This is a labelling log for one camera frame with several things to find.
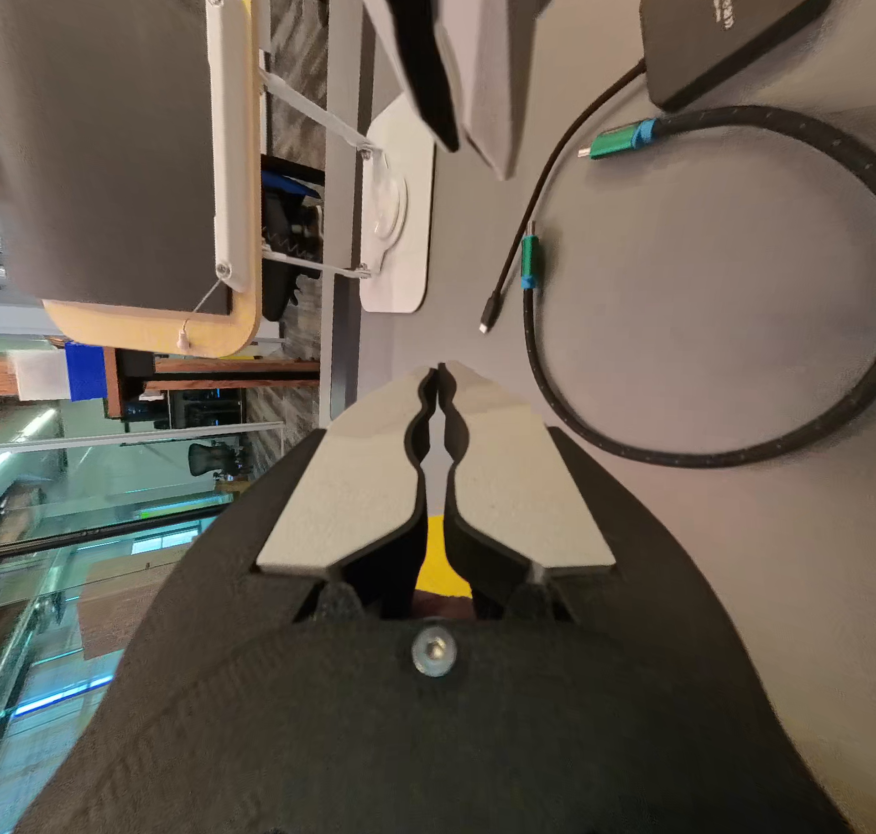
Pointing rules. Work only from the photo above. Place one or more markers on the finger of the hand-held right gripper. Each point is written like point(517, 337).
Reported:
point(397, 13)
point(493, 40)

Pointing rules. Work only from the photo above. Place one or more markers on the blue storage bin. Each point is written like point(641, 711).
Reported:
point(85, 369)

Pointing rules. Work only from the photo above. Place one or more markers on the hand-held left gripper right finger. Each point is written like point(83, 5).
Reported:
point(541, 499)

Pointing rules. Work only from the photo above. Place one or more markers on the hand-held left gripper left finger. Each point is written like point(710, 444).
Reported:
point(342, 499)

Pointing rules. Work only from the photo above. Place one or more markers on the yellow plastic bin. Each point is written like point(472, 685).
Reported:
point(435, 554)

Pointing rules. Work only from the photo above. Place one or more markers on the dark monitor with wooden back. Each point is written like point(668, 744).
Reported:
point(96, 122)

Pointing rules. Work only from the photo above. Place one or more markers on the black hdmi switch box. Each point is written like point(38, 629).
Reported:
point(732, 20)

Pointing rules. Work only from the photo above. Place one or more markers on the brown cardboard box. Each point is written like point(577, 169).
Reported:
point(123, 615)

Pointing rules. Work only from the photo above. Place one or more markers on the brown wooden side desk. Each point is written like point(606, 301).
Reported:
point(219, 385)

